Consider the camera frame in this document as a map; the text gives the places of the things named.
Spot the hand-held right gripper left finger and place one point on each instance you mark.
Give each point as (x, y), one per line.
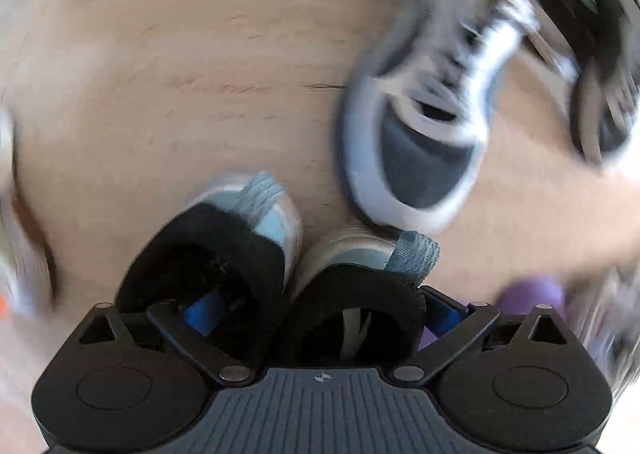
(202, 314)

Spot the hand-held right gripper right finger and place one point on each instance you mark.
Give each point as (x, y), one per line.
(445, 314)

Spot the black mesh sneaker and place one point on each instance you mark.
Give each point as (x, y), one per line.
(200, 254)
(360, 279)

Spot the grey white sneaker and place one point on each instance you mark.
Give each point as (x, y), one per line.
(425, 154)
(605, 99)

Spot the purple slide sandal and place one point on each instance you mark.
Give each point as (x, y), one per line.
(530, 291)

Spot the person's white orange sneaker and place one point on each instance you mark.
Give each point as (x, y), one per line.
(12, 279)

